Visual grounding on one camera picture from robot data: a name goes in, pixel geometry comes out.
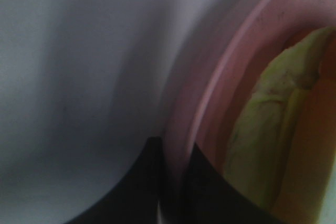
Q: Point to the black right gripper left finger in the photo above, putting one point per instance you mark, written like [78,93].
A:
[135,198]

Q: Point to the pink round plate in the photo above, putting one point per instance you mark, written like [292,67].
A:
[225,66]

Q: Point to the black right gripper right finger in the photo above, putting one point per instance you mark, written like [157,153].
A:
[205,197]

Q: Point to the sandwich with lettuce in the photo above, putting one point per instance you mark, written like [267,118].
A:
[281,151]

